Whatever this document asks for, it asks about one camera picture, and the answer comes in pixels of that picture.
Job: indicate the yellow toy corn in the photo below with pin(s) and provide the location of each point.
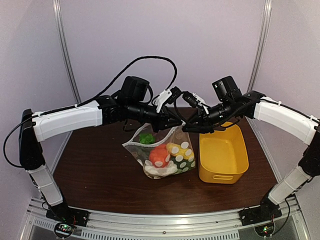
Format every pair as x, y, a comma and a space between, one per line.
181, 151

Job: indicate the right aluminium corner post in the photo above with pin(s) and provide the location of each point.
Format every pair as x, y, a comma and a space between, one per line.
264, 30

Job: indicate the green leafy toy vegetable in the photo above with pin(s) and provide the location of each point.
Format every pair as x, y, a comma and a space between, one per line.
146, 138

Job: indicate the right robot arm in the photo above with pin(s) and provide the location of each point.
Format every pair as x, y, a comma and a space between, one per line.
257, 106

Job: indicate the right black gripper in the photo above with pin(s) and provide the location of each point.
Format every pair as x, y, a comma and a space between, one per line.
204, 122

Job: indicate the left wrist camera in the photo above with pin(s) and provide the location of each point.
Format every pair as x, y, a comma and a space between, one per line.
168, 96

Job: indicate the left aluminium corner post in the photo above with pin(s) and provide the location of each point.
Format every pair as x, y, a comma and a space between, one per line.
64, 49

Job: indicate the aluminium front rail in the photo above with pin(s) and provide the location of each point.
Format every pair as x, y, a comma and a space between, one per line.
220, 225

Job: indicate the yellow plastic basket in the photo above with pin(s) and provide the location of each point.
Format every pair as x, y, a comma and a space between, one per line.
223, 157

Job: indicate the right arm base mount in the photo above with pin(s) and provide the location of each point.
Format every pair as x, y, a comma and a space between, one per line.
258, 214

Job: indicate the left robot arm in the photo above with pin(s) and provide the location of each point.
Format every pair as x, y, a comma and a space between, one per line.
40, 126

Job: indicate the white toy radish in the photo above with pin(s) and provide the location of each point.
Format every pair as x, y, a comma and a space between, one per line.
158, 173

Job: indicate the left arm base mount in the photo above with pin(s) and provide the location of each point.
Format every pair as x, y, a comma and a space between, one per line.
77, 217

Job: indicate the dark green toy cucumber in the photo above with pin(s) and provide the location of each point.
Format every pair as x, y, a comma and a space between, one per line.
183, 165

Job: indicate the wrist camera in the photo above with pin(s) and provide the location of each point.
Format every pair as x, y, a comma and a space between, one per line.
195, 101
168, 96

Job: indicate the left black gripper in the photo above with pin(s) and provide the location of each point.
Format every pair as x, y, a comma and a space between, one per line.
162, 122

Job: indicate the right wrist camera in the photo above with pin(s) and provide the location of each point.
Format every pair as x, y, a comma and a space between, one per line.
195, 101

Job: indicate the clear dotted zip bag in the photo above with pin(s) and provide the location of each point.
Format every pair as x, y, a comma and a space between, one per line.
141, 152

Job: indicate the orange toy pumpkin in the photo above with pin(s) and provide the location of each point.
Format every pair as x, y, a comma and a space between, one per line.
160, 156

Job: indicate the aluminium corner post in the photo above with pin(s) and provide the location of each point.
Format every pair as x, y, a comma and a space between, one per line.
264, 30
64, 49

